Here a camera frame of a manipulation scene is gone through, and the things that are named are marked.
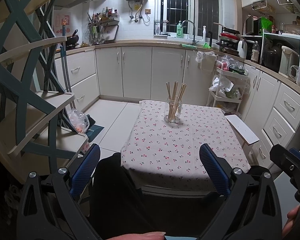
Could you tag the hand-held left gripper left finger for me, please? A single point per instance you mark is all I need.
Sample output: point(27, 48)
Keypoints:
point(86, 167)

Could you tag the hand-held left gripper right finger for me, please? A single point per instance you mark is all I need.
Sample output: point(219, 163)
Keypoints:
point(215, 170)

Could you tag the clear glass jar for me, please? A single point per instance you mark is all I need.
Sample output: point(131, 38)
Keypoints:
point(178, 105)

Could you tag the bundle of wooden chopsticks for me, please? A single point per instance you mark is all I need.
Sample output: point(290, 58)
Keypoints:
point(175, 90)

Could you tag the spice rack with utensils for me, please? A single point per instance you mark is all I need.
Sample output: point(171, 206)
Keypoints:
point(110, 22)

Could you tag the person's right hand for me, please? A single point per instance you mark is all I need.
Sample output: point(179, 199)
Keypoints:
point(291, 227)

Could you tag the person's left hand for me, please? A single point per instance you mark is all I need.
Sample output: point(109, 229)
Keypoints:
point(137, 237)

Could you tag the pink floral bin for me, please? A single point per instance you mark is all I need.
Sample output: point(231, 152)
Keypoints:
point(86, 147)

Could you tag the cherry print tablecloth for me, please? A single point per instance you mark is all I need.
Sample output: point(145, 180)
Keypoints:
point(177, 145)

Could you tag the plastic bag with orange contents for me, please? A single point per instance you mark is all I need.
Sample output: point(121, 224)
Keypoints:
point(77, 122)

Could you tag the small white stool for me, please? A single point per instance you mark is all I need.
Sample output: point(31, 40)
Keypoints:
point(242, 130)

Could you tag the green vegetable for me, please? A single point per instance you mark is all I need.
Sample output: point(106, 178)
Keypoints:
point(232, 93)

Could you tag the white plastic bag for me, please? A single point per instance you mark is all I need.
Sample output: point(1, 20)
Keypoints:
point(221, 85)

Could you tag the white rolling cart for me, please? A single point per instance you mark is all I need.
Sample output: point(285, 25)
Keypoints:
point(236, 77)

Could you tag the white thermo pot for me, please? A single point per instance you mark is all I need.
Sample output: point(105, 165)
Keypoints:
point(287, 60)

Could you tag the teal dustpan with broom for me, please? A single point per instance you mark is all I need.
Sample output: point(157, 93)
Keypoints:
point(65, 67)

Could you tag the black rice cooker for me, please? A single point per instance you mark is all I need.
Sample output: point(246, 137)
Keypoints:
point(272, 55)

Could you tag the red packet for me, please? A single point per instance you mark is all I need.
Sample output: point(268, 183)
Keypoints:
point(225, 66)

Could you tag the clear bottle with dark liquid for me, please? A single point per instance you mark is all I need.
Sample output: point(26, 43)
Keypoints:
point(255, 53)

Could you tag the clear hanging plastic bag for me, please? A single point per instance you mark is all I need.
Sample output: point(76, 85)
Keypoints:
point(206, 62)

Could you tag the white base cabinets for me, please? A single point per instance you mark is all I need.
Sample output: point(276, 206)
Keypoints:
point(137, 72)

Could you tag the white jug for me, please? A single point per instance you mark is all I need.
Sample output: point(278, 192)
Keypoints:
point(242, 50)

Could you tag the white counter rack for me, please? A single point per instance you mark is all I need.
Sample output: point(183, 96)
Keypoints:
point(282, 33)

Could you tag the green cloth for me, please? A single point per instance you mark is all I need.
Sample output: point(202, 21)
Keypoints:
point(188, 45)

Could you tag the black wok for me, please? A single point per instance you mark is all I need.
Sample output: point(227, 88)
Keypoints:
point(72, 40)

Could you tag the stack of pans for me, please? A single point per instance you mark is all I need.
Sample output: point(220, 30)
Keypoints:
point(228, 37)

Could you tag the green bag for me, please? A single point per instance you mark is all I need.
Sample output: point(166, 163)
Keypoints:
point(265, 23)

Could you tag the microwave oven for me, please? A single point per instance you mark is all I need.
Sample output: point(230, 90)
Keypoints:
point(251, 25)

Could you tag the white spray bottle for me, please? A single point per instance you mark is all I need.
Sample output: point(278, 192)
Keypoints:
point(204, 33)

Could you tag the green dish soap bottle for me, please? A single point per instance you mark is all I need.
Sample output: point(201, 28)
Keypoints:
point(179, 31)

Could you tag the chrome faucet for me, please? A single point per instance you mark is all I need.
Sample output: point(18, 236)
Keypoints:
point(188, 21)

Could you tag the teal and beige shelf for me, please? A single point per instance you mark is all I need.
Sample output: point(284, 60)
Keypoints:
point(15, 17)

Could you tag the white framed window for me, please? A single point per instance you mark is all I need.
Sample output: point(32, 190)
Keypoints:
point(180, 5)

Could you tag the red wall posters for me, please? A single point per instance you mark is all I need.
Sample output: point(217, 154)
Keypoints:
point(58, 22)

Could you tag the wall socket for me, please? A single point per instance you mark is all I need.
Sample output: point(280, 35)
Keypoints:
point(147, 11)

